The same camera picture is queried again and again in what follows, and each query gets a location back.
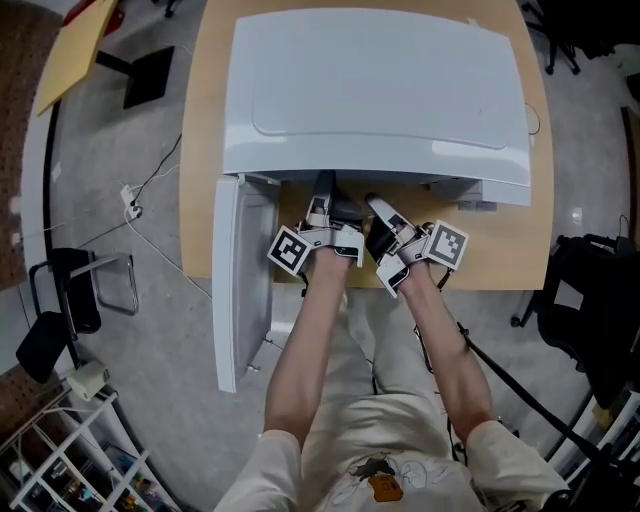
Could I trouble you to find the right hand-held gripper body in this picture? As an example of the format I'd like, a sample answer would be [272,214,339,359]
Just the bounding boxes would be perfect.
[375,219,470,300]

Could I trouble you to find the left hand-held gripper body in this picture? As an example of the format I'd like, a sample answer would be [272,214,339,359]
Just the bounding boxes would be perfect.
[266,222,366,277]

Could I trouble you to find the person's right forearm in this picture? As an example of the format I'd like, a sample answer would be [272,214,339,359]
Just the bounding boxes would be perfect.
[398,259,497,446]

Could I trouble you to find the person's left forearm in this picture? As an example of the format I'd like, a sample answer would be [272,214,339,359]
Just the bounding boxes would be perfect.
[263,244,351,444]

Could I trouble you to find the person's light trousers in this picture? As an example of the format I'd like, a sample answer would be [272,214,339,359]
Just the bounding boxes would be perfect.
[298,289,449,401]

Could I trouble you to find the person's cream t-shirt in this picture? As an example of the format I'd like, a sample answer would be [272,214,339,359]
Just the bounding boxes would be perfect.
[214,392,571,512]

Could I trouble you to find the white power strip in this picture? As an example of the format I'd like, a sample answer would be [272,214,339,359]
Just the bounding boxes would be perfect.
[119,183,145,221]

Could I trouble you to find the black office chair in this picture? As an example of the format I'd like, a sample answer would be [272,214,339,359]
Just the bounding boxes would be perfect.
[510,232,640,410]
[519,0,619,77]

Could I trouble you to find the black flat stand base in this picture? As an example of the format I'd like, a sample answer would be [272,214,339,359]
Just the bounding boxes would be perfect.
[94,45,176,111]

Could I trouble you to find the white shelf rack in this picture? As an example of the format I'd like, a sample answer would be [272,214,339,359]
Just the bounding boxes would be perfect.
[544,387,640,512]
[0,389,169,512]

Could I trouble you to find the small beige box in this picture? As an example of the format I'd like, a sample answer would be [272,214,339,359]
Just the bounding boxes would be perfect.
[66,361,111,404]

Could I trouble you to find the brown perforated board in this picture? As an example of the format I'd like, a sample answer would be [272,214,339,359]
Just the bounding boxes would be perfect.
[0,0,65,294]

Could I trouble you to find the black floor cable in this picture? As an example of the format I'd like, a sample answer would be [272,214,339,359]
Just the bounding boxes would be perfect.
[77,132,184,251]

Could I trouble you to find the white floor cable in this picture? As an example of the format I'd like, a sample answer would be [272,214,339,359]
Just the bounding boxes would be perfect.
[123,162,214,301]

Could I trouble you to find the thick black cable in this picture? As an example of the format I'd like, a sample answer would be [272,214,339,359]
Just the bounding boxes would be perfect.
[457,322,621,469]

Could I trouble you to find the black chair with metal frame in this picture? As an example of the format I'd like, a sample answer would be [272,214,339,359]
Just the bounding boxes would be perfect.
[14,247,141,385]

